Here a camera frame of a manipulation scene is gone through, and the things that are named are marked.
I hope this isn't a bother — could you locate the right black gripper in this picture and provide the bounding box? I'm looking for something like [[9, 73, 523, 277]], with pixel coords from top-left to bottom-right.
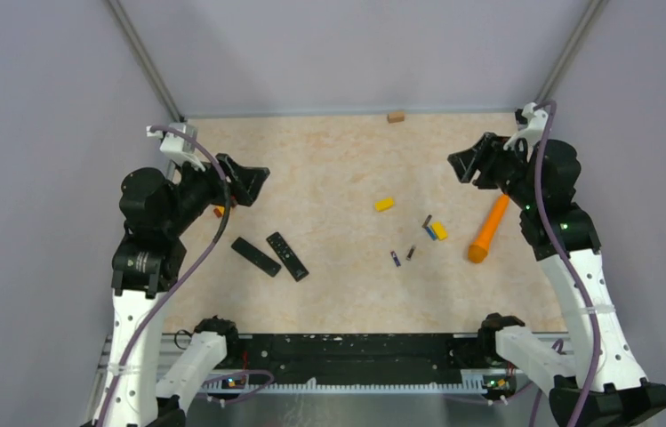
[[448, 132, 540, 209]]

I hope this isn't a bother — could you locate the black remote control with buttons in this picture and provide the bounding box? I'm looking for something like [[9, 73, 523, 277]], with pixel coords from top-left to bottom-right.
[[266, 232, 309, 282]]

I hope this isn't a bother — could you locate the dark battery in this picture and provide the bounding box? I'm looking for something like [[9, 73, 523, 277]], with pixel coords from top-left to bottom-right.
[[406, 245, 416, 261]]

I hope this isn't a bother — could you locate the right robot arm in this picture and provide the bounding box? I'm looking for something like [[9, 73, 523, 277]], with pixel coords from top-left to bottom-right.
[[447, 133, 666, 426]]

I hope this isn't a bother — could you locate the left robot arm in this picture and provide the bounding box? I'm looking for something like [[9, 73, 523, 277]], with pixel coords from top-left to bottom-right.
[[88, 154, 270, 426]]

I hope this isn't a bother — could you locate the yellow rectangular block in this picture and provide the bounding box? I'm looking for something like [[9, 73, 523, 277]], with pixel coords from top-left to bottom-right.
[[430, 222, 448, 240]]

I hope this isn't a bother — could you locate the orange toy microphone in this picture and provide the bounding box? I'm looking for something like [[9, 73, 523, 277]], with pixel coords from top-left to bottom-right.
[[467, 194, 510, 263]]

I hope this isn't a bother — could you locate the green gold battery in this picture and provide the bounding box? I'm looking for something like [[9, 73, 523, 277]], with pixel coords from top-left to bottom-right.
[[422, 214, 432, 229]]

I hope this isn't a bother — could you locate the brown wooden block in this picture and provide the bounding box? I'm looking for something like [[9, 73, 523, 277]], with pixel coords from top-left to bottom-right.
[[386, 111, 405, 124]]

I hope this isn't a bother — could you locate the purple blue battery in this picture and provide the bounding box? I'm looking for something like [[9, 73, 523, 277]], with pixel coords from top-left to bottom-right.
[[390, 251, 401, 267]]

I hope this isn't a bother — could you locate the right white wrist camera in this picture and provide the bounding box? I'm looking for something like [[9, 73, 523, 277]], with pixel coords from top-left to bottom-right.
[[503, 102, 550, 151]]

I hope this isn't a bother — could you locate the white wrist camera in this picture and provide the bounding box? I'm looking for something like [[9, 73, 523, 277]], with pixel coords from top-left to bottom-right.
[[146, 125, 206, 172], [503, 102, 550, 151]]

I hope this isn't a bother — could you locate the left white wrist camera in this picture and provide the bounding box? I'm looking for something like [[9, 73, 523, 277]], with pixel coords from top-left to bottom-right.
[[146, 125, 206, 172]]

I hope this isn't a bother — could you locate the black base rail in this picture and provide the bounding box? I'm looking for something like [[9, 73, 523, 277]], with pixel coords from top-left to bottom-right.
[[218, 334, 490, 386]]

